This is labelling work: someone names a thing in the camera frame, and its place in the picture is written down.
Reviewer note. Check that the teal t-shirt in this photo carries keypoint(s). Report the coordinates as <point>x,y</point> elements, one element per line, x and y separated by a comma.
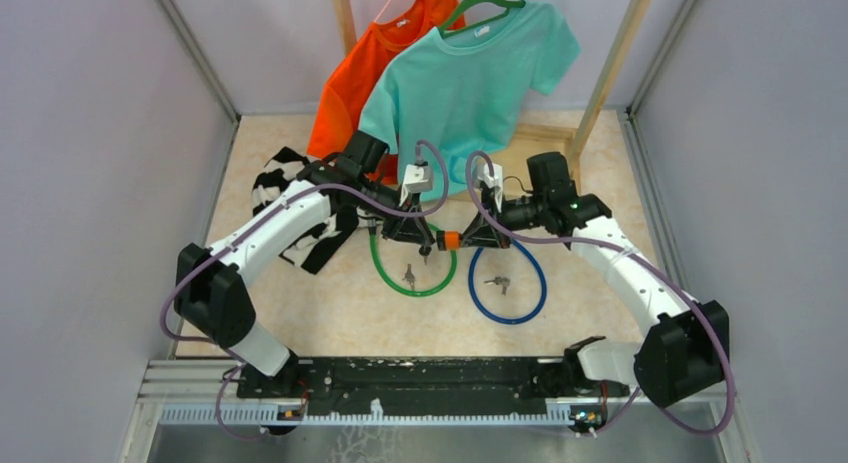
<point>463,91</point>

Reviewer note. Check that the green cable lock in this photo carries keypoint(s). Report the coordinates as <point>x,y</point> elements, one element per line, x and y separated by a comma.
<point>377,262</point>

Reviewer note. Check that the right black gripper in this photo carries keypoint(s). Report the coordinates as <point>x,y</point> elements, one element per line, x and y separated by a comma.
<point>483,232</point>

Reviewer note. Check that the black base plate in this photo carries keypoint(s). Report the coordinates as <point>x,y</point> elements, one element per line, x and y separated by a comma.
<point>412,387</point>

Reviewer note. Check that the orange t-shirt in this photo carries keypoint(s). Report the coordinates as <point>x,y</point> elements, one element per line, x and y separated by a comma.
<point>347,90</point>

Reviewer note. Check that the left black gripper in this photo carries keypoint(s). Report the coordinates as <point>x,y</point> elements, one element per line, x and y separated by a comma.
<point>409,229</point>

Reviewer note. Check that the blue cable lock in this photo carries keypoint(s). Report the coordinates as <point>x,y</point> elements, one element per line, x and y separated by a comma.
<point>510,321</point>

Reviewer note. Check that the black white striped garment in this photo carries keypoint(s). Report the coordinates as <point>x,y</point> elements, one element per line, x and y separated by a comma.
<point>312,250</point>

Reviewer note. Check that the black padlock keys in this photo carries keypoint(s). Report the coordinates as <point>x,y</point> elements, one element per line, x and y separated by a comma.
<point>424,252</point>

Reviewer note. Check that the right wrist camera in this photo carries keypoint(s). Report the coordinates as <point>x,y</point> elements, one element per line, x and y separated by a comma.
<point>488,179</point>

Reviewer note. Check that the orange padlock with keys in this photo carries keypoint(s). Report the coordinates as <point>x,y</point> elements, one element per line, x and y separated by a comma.
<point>448,240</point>

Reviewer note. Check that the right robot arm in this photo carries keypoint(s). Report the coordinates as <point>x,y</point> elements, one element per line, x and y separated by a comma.
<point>685,343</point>

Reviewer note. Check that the wooden clothes rack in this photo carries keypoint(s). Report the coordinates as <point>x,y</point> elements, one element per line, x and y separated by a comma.
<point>569,141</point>

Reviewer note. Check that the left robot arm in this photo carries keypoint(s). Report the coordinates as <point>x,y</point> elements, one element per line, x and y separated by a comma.
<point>212,283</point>

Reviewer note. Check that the blue lock keys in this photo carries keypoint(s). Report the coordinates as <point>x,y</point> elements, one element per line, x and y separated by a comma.
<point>502,282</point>

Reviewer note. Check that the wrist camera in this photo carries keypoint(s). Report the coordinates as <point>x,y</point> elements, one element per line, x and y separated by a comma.
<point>417,179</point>
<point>488,179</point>

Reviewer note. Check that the aluminium rail frame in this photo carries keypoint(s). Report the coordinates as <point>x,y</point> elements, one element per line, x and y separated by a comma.
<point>206,390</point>

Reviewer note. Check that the green lock keys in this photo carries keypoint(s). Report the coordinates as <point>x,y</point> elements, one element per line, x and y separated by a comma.
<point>409,277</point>

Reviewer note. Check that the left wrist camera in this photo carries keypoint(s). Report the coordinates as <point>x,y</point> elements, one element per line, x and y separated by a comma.
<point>417,179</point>

